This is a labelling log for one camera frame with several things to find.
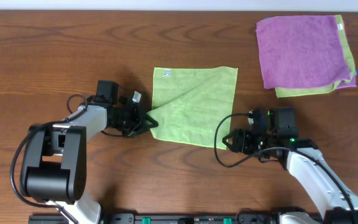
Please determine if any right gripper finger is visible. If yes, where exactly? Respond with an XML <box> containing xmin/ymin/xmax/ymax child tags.
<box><xmin>222</xmin><ymin>129</ymin><xmax>240</xmax><ymax>142</ymax></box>
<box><xmin>222</xmin><ymin>139</ymin><xmax>237</xmax><ymax>151</ymax></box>

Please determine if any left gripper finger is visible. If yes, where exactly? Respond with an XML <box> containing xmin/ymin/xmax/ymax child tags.
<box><xmin>144</xmin><ymin>113</ymin><xmax>158</xmax><ymax>126</ymax></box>
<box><xmin>126</xmin><ymin>124</ymin><xmax>158</xmax><ymax>138</ymax></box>

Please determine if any green microfiber cloth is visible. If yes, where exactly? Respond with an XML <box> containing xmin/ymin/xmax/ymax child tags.
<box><xmin>148</xmin><ymin>67</ymin><xmax>238</xmax><ymax>150</ymax></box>

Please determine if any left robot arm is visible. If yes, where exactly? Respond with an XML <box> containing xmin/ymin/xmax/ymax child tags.
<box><xmin>9</xmin><ymin>90</ymin><xmax>158</xmax><ymax>223</ymax></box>

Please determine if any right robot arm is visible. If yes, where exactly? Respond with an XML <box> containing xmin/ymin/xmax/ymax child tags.
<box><xmin>222</xmin><ymin>108</ymin><xmax>358</xmax><ymax>223</ymax></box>

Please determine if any lower green cloth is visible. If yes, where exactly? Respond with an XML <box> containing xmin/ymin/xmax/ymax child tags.
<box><xmin>275</xmin><ymin>15</ymin><xmax>357</xmax><ymax>98</ymax></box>

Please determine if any purple microfiber cloth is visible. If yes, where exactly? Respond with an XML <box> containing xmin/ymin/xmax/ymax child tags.
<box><xmin>256</xmin><ymin>16</ymin><xmax>351</xmax><ymax>89</ymax></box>

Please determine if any bottom purple cloth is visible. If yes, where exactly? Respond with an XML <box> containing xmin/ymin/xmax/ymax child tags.
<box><xmin>336</xmin><ymin>76</ymin><xmax>357</xmax><ymax>89</ymax></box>

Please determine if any right black cable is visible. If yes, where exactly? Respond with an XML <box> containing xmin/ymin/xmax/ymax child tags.
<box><xmin>213</xmin><ymin>112</ymin><xmax>288</xmax><ymax>169</ymax></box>

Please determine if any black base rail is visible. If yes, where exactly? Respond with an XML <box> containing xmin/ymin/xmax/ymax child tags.
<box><xmin>28</xmin><ymin>212</ymin><xmax>323</xmax><ymax>224</ymax></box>

